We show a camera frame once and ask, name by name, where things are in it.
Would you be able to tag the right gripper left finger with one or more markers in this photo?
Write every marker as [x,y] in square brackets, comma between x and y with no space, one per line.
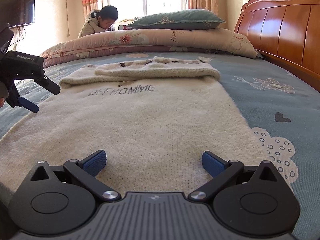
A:
[84,171]

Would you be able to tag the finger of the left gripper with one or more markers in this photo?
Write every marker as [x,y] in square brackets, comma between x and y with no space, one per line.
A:
[48,84]
[22,102]

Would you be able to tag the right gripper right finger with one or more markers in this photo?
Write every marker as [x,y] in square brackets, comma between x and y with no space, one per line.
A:
[224,174]

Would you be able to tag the cream knit sweater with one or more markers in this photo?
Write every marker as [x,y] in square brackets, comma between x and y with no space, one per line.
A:
[154,119]

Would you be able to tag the person's left hand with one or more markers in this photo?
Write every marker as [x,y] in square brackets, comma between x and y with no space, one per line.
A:
[3,94]

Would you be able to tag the blue floral bed sheet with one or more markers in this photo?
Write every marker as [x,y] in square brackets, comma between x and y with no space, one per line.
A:
[281,110]

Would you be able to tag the person in beige jacket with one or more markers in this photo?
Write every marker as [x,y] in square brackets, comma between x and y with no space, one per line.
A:
[100,21]

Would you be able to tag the white red cylindrical can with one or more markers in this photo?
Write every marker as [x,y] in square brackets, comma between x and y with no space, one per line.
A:
[122,27]

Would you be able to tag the cream floral pillow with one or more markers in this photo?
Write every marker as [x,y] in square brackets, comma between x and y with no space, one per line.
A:
[214,39]

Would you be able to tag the pink floral quilt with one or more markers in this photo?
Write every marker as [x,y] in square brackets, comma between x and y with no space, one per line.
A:
[81,48]

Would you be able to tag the grey-green pillow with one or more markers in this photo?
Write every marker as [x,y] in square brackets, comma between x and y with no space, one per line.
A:
[189,19]

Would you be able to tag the orange wooden headboard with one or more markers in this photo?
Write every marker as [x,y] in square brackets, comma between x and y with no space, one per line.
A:
[286,33]

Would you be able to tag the black wall television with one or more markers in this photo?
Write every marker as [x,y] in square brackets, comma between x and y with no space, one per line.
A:
[17,13]

